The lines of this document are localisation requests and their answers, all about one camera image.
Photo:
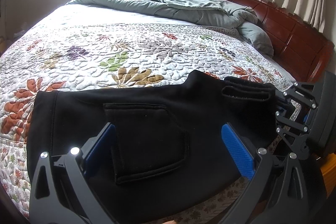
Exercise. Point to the floral quilted bedspread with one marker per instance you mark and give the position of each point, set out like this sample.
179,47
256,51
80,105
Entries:
105,56

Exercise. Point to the wooden headboard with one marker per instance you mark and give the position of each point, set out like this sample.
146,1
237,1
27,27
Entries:
288,32

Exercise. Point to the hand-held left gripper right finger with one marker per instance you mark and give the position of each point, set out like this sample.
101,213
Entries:
239,146

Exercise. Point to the pale patterned bed sheet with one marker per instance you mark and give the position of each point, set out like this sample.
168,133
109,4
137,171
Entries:
105,15

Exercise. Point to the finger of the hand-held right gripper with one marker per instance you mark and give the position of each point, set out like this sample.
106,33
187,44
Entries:
299,94
291,132

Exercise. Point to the grey duvet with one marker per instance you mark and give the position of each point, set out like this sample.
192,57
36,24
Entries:
183,8

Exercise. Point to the black pants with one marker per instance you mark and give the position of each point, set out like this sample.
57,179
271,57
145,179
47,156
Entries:
157,108

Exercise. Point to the person's left hand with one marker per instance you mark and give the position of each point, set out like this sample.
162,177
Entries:
169,222

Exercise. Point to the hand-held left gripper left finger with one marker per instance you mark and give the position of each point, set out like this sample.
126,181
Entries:
101,145

